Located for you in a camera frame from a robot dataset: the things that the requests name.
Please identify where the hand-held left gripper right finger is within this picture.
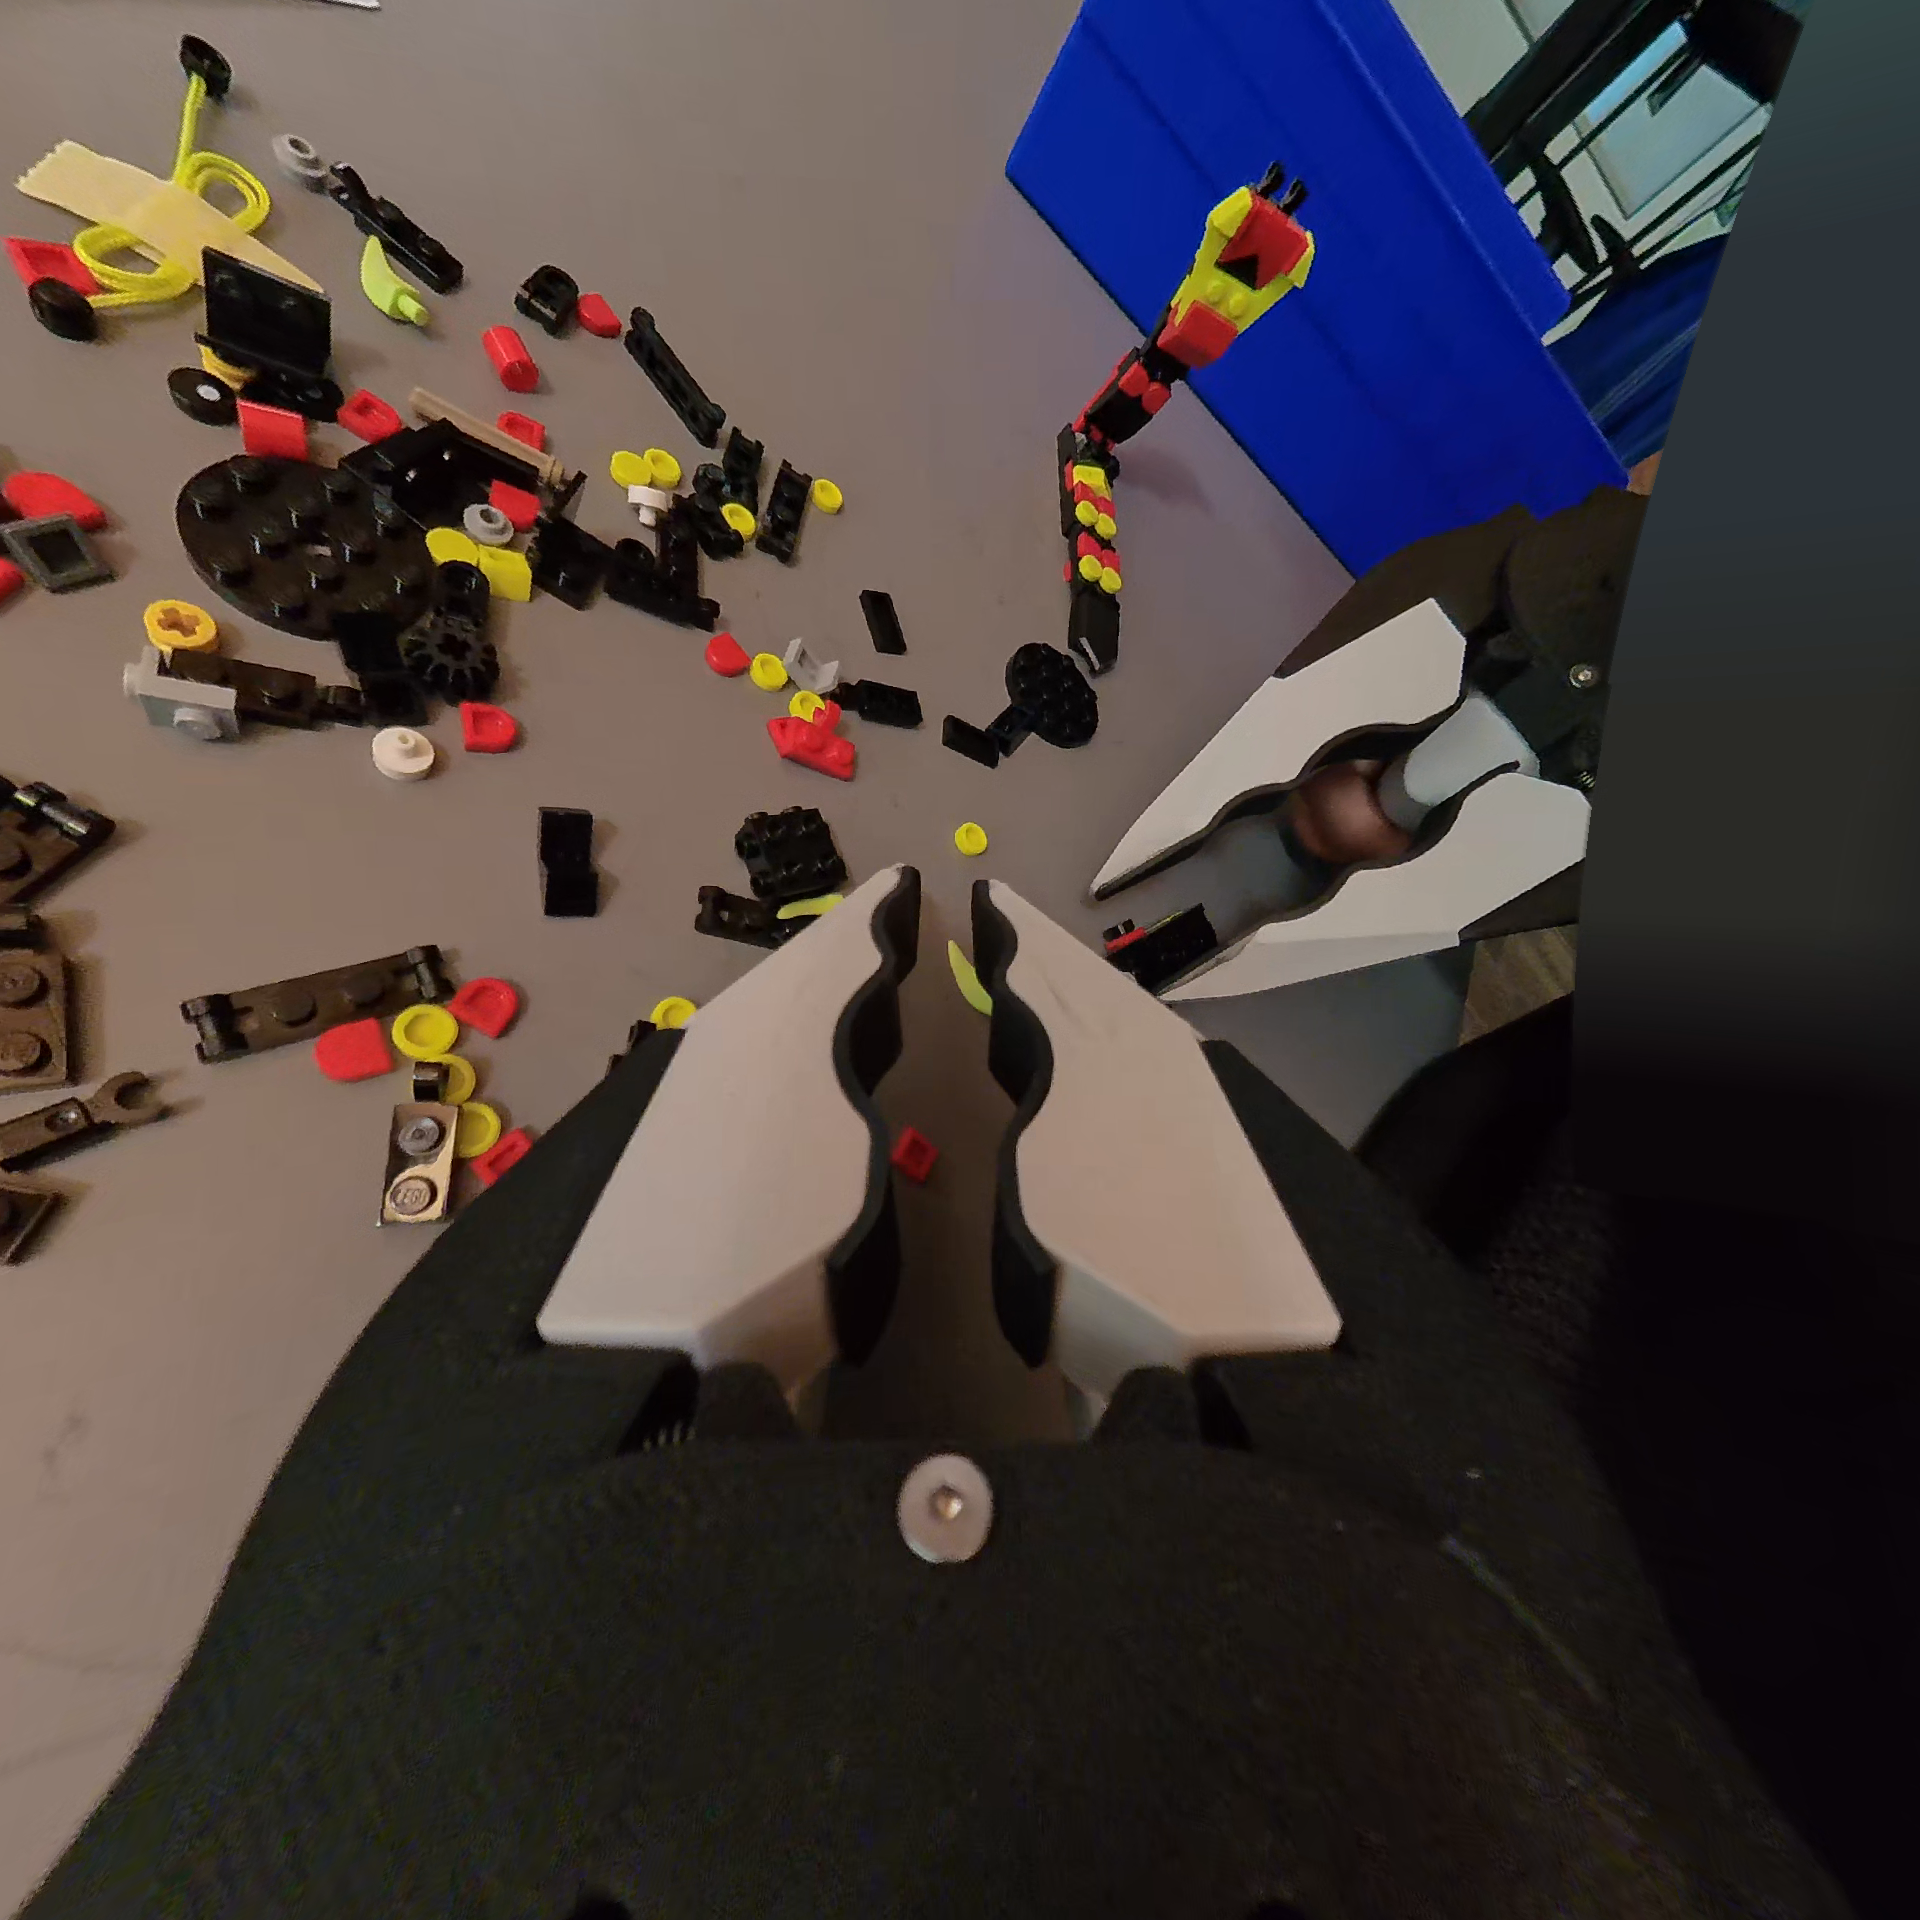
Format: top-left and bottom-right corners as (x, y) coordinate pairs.
(970, 877), (1345, 1401)

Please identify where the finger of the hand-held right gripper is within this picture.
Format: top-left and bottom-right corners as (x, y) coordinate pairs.
(1089, 597), (1472, 906)
(1159, 773), (1594, 1009)

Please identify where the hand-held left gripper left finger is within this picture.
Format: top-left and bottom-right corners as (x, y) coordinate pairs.
(535, 865), (923, 1384)

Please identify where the black red lego car assembly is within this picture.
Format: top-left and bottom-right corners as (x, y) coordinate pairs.
(1103, 901), (1222, 994)

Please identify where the pile of lego pieces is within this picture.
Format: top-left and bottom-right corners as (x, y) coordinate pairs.
(0, 33), (999, 1268)

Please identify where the red yellow black lego snake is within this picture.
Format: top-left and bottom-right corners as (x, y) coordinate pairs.
(1056, 163), (1319, 682)

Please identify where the large black round lego plate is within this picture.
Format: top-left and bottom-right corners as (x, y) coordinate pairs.
(176, 456), (441, 642)

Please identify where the person's right hand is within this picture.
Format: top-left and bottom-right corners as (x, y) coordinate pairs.
(1294, 756), (1419, 874)

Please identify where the blue plastic storage bin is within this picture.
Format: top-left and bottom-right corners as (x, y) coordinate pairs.
(1545, 225), (1728, 472)
(1007, 0), (1632, 578)

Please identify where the lime cord with tape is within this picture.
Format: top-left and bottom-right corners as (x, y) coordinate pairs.
(17, 33), (324, 346)

